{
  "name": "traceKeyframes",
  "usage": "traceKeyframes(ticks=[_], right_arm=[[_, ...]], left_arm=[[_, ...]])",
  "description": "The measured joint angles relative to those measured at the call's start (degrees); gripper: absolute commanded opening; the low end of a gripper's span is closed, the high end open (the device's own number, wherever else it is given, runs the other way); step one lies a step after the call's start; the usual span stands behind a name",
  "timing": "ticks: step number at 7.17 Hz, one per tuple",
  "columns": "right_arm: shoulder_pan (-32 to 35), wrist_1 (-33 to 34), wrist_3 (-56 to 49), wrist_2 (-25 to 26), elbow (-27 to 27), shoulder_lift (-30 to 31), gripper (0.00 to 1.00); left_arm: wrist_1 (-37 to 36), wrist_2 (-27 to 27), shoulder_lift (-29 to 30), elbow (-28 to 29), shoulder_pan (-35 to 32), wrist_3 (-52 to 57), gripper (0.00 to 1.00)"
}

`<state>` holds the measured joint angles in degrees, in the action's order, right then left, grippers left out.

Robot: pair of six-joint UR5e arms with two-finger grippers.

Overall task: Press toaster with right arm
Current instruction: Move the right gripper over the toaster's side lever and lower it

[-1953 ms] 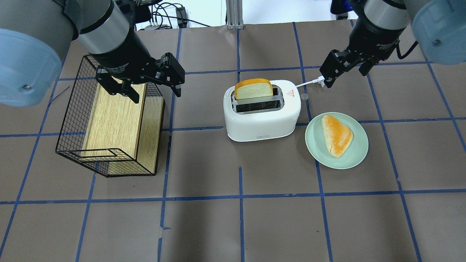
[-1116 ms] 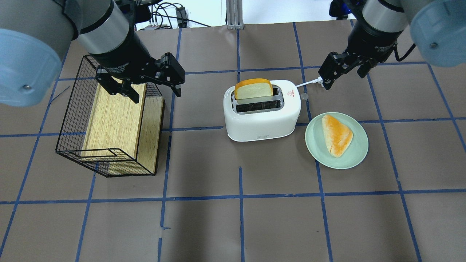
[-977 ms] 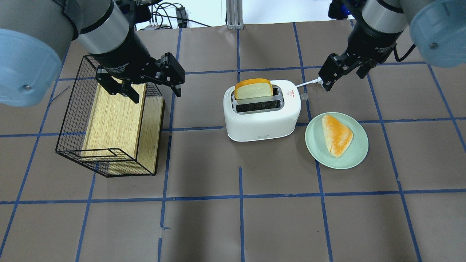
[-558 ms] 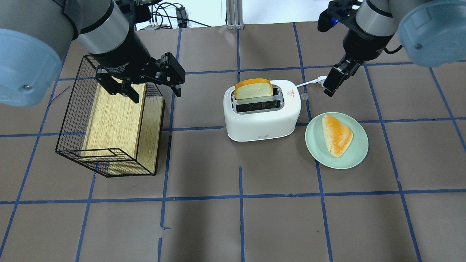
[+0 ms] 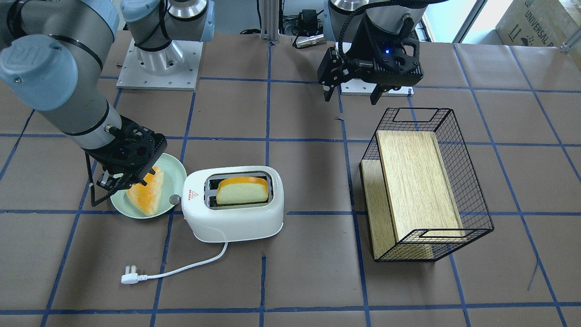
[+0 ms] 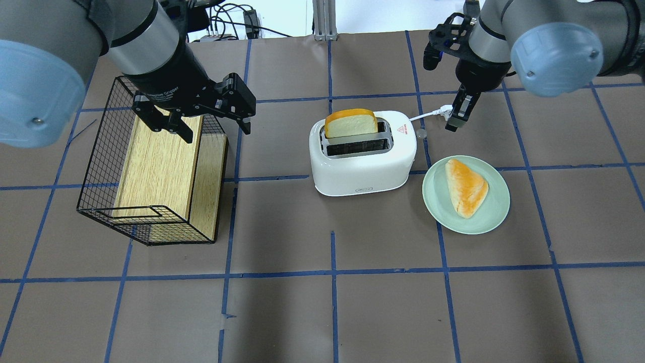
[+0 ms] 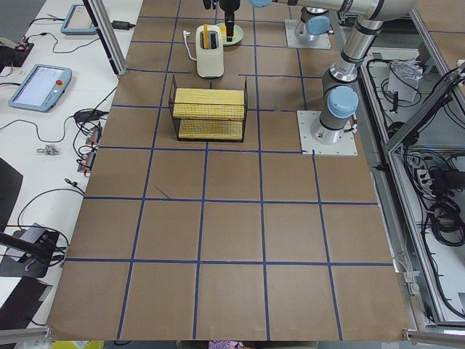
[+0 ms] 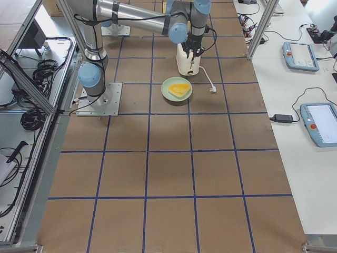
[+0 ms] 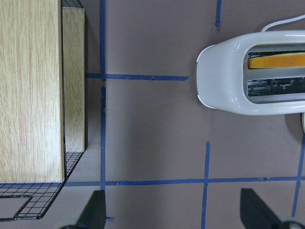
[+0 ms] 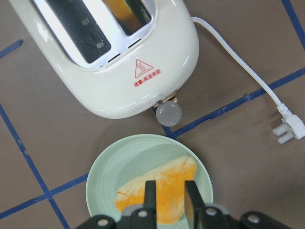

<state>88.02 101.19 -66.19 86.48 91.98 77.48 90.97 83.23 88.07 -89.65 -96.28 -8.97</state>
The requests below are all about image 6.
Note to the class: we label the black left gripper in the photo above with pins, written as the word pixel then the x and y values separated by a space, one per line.
pixel 170 75

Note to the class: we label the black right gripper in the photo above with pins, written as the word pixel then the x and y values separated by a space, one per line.
pixel 474 75

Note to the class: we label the white two-slot toaster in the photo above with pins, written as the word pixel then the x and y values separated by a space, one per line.
pixel 366 163

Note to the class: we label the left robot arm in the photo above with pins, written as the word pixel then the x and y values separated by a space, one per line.
pixel 49 50

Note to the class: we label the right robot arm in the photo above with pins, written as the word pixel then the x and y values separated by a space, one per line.
pixel 554 47

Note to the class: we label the toast slice in toaster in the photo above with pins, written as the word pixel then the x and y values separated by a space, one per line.
pixel 350 122

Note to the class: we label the wooden box in basket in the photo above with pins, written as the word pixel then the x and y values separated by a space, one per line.
pixel 169 189

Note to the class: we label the triangular bread on plate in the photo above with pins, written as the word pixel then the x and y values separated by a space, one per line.
pixel 467 188

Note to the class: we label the light green plate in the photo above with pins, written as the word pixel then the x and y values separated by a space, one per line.
pixel 494 208

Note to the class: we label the black wire basket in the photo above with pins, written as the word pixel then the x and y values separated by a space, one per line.
pixel 107 159

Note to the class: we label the aluminium frame post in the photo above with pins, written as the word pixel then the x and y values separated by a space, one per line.
pixel 324 20

